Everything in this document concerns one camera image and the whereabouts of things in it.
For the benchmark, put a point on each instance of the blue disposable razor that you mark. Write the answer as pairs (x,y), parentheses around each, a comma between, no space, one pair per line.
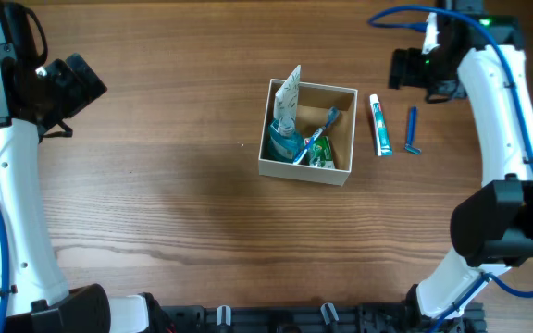
(410,135)

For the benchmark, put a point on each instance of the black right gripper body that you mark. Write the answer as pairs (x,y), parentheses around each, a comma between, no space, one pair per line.
(419,71)

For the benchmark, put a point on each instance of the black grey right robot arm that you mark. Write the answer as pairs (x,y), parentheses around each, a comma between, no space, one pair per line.
(470,54)

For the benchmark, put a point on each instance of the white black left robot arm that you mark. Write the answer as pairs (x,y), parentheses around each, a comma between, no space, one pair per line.
(37,97)

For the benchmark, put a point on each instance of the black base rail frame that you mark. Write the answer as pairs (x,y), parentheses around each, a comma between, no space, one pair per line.
(364,318)

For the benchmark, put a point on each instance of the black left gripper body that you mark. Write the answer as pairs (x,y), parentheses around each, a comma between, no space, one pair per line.
(70,89)

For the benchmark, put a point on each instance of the green white soap box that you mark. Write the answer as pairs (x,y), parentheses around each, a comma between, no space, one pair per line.
(320,154)

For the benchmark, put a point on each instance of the blue white toothbrush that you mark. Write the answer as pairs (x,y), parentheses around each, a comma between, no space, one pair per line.
(332,115)

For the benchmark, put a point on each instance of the white floral lotion tube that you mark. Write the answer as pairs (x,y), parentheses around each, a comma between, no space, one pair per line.
(286,97)

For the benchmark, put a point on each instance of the teal toothpaste tube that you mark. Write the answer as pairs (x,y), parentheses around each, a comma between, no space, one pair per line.
(382,137)

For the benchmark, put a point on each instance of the white cardboard box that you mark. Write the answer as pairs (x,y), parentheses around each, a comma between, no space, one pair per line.
(314,102)

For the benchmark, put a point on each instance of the blue mouthwash bottle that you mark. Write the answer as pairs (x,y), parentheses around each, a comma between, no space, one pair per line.
(285,141)

